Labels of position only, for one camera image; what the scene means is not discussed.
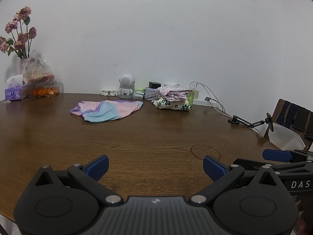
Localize wooden chair with cloth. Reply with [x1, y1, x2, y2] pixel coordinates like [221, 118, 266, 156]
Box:
[264, 99, 312, 151]

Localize white power strip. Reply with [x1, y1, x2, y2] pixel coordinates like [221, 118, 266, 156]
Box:
[193, 99, 218, 107]

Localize plastic box of oranges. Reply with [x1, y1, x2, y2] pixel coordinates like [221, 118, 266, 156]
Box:
[29, 80, 60, 98]

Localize pink artificial flowers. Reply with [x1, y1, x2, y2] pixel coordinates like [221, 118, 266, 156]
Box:
[1, 6, 37, 60]

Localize green white small box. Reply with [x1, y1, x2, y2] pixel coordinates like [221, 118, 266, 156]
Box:
[133, 89, 145, 99]

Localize pink blue purple tank top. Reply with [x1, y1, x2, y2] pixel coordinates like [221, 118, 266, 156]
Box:
[70, 100, 143, 123]

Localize small black box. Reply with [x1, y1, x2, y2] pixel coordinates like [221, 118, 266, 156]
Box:
[148, 82, 161, 89]

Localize purple tissue box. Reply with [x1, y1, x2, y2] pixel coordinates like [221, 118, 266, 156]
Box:
[5, 86, 29, 101]

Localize white charger plug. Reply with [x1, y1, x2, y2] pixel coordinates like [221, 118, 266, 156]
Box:
[192, 87, 199, 100]

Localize white charger cables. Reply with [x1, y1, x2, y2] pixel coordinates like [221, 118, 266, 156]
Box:
[189, 80, 232, 117]

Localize plastic bag of snacks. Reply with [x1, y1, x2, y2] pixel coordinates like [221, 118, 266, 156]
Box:
[21, 50, 55, 85]

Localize white floral folded cloth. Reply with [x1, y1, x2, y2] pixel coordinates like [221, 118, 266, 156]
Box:
[151, 98, 191, 111]

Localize white astronaut figurine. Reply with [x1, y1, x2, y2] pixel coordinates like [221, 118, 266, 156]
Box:
[118, 74, 135, 99]

